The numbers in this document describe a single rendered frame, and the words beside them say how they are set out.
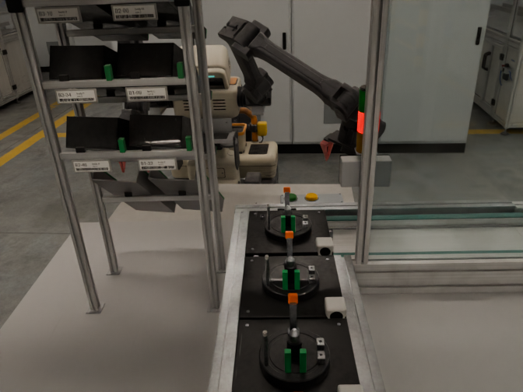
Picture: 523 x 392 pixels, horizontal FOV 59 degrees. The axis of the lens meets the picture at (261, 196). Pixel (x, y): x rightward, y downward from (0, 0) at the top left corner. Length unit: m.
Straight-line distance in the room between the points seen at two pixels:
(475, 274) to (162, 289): 0.85
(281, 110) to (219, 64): 2.51
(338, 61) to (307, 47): 0.29
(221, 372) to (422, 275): 0.61
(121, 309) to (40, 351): 0.22
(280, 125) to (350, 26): 1.05
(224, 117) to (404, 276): 1.04
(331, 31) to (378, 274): 3.13
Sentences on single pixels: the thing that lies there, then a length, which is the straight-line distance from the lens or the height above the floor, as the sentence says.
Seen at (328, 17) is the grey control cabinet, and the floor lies 1.23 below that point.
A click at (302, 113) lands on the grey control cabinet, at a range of 4.34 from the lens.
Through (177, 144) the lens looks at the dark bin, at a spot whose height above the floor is 1.31.
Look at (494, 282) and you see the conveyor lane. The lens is 1.40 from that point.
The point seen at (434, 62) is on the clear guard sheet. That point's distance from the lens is 1.10.
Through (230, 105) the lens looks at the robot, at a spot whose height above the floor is 1.15.
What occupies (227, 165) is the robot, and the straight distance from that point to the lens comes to 2.05.
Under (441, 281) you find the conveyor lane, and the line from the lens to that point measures 1.35.
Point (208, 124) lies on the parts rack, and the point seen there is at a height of 1.32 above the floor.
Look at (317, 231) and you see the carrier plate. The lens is 1.37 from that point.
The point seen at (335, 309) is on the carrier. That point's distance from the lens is 1.07.
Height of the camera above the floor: 1.68
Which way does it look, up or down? 27 degrees down
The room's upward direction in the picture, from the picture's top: 2 degrees counter-clockwise
